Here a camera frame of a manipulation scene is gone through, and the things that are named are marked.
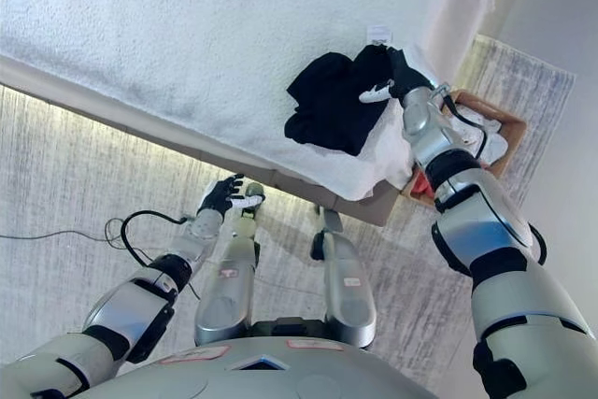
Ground black clothes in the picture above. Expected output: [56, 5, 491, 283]
[283, 43, 410, 157]

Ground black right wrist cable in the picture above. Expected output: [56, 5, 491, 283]
[434, 82, 490, 162]

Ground white garment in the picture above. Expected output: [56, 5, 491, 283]
[441, 107, 509, 164]

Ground silver right robot leg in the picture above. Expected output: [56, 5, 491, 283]
[310, 205, 378, 351]

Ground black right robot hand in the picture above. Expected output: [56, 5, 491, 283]
[358, 46, 435, 105]

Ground silver robot leg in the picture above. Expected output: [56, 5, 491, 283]
[310, 205, 378, 351]
[193, 180, 267, 349]

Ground brown laundry basket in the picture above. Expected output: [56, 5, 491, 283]
[399, 88, 528, 208]

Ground grey patterned rug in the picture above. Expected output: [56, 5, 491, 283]
[0, 34, 578, 399]

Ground bed with white duvet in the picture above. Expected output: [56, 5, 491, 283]
[0, 0, 515, 230]

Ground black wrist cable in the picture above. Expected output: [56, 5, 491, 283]
[120, 209, 202, 302]
[434, 82, 490, 162]

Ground orange garment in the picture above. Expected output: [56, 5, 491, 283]
[409, 169, 438, 197]

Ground white fabric label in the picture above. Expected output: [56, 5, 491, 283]
[366, 23, 392, 45]

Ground white bed sheet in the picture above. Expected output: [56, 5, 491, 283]
[422, 0, 497, 85]

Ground silver left robot leg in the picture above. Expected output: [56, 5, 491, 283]
[193, 180, 267, 349]

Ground thin grey floor cable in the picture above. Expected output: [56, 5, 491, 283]
[0, 229, 122, 250]

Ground white terry blanket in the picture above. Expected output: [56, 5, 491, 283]
[0, 0, 471, 202]

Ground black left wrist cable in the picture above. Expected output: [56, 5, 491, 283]
[120, 209, 202, 302]

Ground silver robot torso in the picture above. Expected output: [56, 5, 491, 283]
[77, 340, 440, 399]

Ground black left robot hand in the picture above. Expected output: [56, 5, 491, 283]
[195, 173, 266, 217]

